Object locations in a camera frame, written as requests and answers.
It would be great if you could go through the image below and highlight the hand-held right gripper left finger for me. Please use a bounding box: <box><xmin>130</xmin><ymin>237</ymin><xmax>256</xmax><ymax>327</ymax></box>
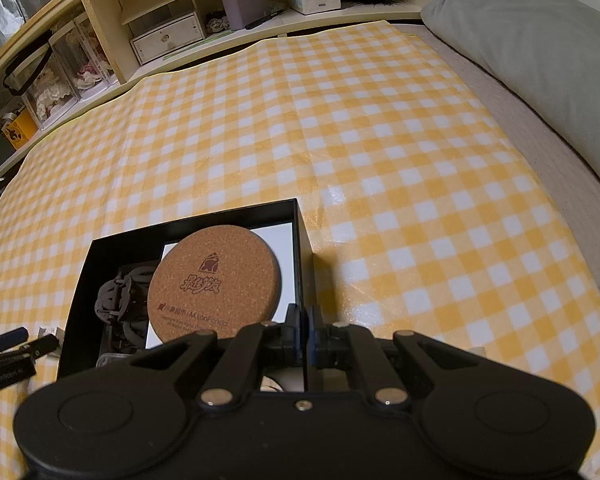
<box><xmin>130</xmin><ymin>305</ymin><xmax>302</xmax><ymax>406</ymax></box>

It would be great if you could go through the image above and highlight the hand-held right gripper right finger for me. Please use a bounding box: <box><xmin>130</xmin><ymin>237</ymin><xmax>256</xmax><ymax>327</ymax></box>
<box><xmin>307</xmin><ymin>305</ymin><xmax>481</xmax><ymax>406</ymax></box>

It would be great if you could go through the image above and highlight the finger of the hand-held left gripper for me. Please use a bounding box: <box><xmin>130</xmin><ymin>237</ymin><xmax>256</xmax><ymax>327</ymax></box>
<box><xmin>0</xmin><ymin>335</ymin><xmax>61</xmax><ymax>396</ymax></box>
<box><xmin>0</xmin><ymin>327</ymin><xmax>29</xmax><ymax>356</ymax></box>

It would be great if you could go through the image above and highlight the small white block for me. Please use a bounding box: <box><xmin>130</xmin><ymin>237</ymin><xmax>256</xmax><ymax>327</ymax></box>
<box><xmin>37</xmin><ymin>326</ymin><xmax>62</xmax><ymax>357</ymax></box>

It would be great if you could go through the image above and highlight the white Chanel box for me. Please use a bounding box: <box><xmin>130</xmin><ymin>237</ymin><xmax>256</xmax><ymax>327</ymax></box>
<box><xmin>145</xmin><ymin>225</ymin><xmax>297</xmax><ymax>351</ymax></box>

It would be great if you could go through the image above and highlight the round cork coaster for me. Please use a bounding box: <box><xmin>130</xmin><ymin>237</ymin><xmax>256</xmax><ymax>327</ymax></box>
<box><xmin>147</xmin><ymin>226</ymin><xmax>283</xmax><ymax>343</ymax></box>

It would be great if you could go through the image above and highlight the black hair claw clip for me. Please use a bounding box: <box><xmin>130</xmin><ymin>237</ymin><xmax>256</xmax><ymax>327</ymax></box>
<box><xmin>94</xmin><ymin>261</ymin><xmax>158</xmax><ymax>353</ymax></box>

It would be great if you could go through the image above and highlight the yellow checkered cloth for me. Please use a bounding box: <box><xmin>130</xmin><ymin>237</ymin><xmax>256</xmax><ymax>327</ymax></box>
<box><xmin>0</xmin><ymin>20</ymin><xmax>600</xmax><ymax>480</ymax></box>

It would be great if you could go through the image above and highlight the yellow box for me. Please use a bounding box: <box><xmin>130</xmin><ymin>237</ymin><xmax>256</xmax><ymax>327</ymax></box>
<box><xmin>0</xmin><ymin>110</ymin><xmax>41</xmax><ymax>150</ymax></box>

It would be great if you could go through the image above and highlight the clear case with white doll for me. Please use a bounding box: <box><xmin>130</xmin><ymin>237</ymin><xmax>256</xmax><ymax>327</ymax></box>
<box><xmin>22</xmin><ymin>50</ymin><xmax>81</xmax><ymax>128</ymax></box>

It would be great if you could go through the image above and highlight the clear case with pink doll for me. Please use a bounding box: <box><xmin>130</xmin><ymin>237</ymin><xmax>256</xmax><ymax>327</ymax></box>
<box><xmin>50</xmin><ymin>17</ymin><xmax>121</xmax><ymax>101</ymax></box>

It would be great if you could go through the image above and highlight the beige mattress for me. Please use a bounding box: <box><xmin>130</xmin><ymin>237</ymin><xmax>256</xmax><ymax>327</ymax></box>
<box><xmin>395</xmin><ymin>22</ymin><xmax>600</xmax><ymax>286</ymax></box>

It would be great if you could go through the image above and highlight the black pen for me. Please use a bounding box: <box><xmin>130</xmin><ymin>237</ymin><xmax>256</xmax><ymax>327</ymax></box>
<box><xmin>244</xmin><ymin>7</ymin><xmax>287</xmax><ymax>31</ymax></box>

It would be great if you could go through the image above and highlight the white drawer unit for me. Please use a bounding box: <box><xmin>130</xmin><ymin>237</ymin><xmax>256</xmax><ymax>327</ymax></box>
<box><xmin>130</xmin><ymin>10</ymin><xmax>205</xmax><ymax>66</ymax></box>

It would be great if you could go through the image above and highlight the lace trinket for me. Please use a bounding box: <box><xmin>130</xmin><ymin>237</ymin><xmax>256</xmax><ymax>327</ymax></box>
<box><xmin>203</xmin><ymin>10</ymin><xmax>231</xmax><ymax>36</ymax></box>

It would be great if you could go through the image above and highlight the long wooden shelf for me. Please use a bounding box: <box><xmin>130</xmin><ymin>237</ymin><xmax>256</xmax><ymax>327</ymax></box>
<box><xmin>0</xmin><ymin>0</ymin><xmax>536</xmax><ymax>196</ymax></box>

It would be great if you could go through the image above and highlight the grey curtain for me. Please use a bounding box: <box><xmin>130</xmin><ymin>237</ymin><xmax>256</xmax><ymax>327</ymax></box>
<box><xmin>0</xmin><ymin>0</ymin><xmax>106</xmax><ymax>61</ymax></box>

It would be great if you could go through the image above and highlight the purple container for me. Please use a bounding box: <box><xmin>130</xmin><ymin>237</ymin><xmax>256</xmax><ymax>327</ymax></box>
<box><xmin>215</xmin><ymin>0</ymin><xmax>270</xmax><ymax>31</ymax></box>

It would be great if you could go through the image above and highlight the grey pillow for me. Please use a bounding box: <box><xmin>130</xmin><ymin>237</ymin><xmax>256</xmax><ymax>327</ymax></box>
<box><xmin>420</xmin><ymin>0</ymin><xmax>600</xmax><ymax>161</ymax></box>

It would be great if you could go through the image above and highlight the black strap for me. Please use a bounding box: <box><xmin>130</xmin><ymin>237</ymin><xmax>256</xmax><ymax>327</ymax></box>
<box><xmin>2</xmin><ymin>42</ymin><xmax>53</xmax><ymax>96</ymax></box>

